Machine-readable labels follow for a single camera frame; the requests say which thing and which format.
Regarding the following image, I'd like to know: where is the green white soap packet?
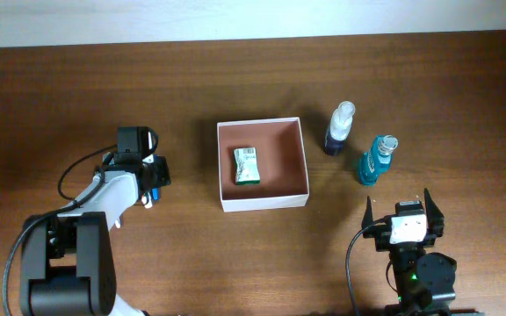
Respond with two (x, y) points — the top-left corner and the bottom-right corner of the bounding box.
(233, 147), (260, 185)

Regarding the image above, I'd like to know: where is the purple foam soap bottle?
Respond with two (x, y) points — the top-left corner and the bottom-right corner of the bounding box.
(324, 101), (356, 155)

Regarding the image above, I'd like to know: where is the blue disposable razor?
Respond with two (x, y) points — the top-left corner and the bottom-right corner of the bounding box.
(151, 188), (161, 201)

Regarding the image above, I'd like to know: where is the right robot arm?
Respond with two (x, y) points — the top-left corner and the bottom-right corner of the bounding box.
(361, 190), (480, 316)

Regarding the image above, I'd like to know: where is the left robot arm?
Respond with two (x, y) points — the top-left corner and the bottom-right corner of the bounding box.
(19, 154), (170, 315)

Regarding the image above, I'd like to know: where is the teal mouthwash bottle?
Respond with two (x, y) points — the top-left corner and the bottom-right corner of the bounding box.
(358, 135), (399, 186)

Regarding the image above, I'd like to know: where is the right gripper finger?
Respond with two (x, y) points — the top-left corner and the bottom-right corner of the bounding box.
(424, 188), (445, 237)
(362, 197), (372, 229)

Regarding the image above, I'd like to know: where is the white cardboard box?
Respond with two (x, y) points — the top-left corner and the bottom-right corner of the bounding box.
(217, 117), (309, 212)

